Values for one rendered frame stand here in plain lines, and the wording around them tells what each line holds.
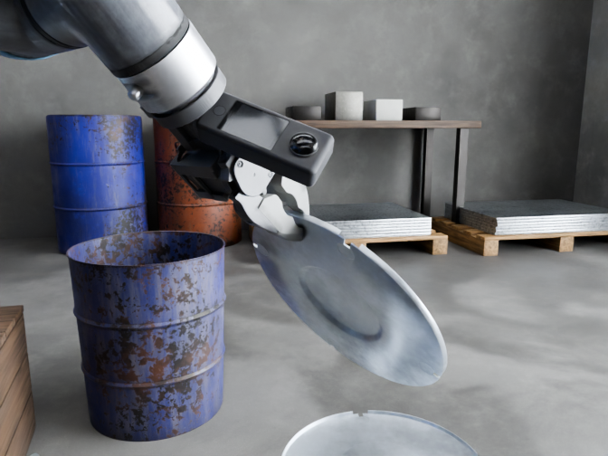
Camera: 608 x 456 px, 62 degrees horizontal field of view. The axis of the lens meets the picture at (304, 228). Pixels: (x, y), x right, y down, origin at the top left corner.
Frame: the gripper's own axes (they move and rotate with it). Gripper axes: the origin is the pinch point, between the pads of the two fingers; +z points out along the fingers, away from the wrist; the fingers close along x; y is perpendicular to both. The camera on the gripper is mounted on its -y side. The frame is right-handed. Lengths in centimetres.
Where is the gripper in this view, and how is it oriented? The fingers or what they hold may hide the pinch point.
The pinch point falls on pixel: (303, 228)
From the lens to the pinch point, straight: 56.3
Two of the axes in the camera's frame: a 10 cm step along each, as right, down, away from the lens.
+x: -4.5, 8.0, -4.1
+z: 4.4, 5.9, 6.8
